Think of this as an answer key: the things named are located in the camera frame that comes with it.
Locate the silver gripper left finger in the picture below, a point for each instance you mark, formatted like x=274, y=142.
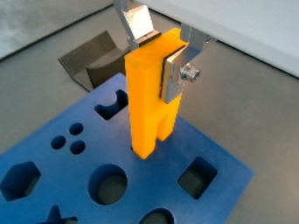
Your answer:
x=136, y=21

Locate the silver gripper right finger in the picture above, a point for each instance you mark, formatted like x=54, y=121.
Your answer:
x=178, y=67

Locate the yellow double-square peg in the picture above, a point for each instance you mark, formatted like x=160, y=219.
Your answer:
x=151, y=115

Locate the black curved holder stand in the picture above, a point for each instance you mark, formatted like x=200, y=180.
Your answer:
x=95, y=61

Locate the blue foam shape board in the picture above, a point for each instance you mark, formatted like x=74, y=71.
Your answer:
x=74, y=174

